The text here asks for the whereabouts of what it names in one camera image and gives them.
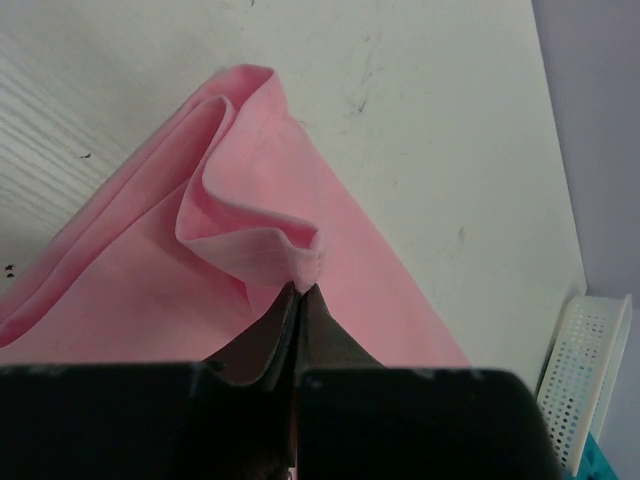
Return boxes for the pink t shirt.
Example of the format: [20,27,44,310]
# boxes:
[1,65,467,367]

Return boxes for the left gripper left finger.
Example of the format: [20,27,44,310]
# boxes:
[1,285,300,479]

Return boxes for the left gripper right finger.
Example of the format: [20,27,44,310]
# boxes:
[296,288,561,479]

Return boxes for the teal t shirt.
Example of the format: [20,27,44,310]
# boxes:
[568,434,618,480]

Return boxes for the white plastic basket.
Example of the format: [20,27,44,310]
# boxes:
[537,295,633,479]

